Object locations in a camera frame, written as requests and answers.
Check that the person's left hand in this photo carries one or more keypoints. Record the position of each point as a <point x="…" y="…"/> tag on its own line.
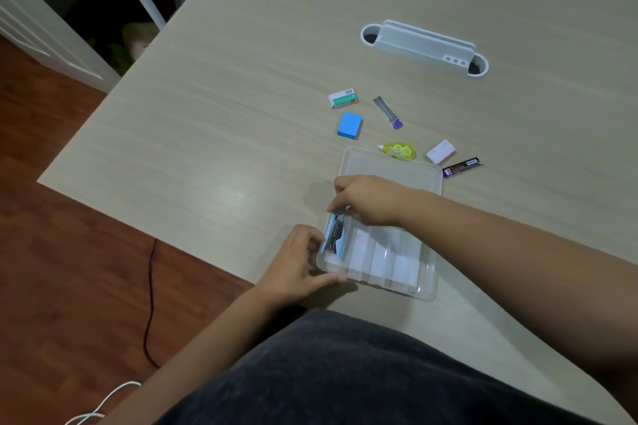
<point x="289" y="275"/>

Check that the person's right hand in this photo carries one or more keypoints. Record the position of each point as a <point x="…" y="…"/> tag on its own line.
<point x="376" y="200"/>

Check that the person's right fingers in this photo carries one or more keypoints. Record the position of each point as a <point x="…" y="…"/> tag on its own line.
<point x="344" y="193"/>

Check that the person's left thumb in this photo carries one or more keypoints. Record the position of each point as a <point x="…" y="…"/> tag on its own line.
<point x="326" y="280"/>

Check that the blue card stationery pack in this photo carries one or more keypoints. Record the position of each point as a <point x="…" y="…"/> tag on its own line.
<point x="333" y="238"/>

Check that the clear plastic compartment box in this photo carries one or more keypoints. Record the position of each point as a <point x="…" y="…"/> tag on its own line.
<point x="393" y="260"/>

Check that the person's right forearm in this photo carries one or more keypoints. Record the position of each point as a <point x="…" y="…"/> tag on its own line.
<point x="523" y="270"/>

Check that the person's left forearm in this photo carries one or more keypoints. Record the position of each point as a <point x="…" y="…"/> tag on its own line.
<point x="199" y="360"/>

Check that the blue sticky note pad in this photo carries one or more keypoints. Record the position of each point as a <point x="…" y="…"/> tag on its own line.
<point x="349" y="125"/>

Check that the yellow correction tape dispenser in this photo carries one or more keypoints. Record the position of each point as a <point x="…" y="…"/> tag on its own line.
<point x="399" y="150"/>

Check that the clear lead tube purple cap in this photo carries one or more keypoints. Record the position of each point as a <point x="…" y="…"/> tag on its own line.
<point x="387" y="112"/>

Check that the white eraser green sleeve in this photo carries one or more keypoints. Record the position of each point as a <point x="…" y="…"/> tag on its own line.
<point x="343" y="98"/>

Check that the person's dark grey shirt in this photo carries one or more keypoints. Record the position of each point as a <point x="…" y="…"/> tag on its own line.
<point x="359" y="375"/>

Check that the plain white eraser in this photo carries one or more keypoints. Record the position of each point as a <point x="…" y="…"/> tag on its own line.
<point x="440" y="151"/>

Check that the black pencil lead case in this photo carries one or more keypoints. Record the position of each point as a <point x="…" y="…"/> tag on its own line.
<point x="461" y="166"/>

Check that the white desk organizer holder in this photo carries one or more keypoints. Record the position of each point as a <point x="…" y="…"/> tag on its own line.
<point x="423" y="45"/>

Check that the green plush toy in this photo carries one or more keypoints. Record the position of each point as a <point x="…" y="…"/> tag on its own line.
<point x="135" y="38"/>

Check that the white panelled door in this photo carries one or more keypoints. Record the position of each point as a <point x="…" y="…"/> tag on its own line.
<point x="45" y="36"/>

